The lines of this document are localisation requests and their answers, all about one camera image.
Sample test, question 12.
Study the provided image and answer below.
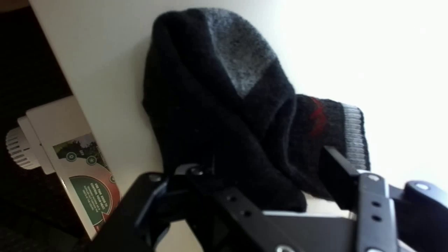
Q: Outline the green white cardboard box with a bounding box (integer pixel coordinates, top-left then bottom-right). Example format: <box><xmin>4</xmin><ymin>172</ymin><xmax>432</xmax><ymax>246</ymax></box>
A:
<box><xmin>40</xmin><ymin>131</ymin><xmax>123</xmax><ymax>241</ymax></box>

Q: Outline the white radiator knob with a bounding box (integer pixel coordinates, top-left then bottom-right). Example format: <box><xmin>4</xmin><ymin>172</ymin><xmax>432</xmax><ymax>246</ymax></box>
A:
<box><xmin>4</xmin><ymin>126</ymin><xmax>43</xmax><ymax>171</ymax></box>

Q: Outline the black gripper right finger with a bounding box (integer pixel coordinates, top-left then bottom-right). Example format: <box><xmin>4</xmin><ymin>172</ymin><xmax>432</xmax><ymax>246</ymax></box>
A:
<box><xmin>320</xmin><ymin>144</ymin><xmax>448</xmax><ymax>252</ymax></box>

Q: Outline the white window sill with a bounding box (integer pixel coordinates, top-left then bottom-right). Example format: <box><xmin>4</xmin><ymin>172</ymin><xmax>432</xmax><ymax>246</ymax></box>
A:
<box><xmin>26</xmin><ymin>0</ymin><xmax>448</xmax><ymax>252</ymax></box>

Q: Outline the white radiator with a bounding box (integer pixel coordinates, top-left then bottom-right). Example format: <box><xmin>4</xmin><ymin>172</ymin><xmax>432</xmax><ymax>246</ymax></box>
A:
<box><xmin>15</xmin><ymin>95</ymin><xmax>95</xmax><ymax>176</ymax></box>

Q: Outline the black knit sock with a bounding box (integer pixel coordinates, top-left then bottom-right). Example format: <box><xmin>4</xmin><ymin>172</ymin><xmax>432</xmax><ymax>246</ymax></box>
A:
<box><xmin>140</xmin><ymin>5</ymin><xmax>372</xmax><ymax>213</ymax></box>

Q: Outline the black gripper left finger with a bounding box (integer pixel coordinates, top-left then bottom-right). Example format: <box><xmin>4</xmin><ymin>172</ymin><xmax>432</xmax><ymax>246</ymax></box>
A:
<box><xmin>85</xmin><ymin>162</ymin><xmax>282</xmax><ymax>252</ymax></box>

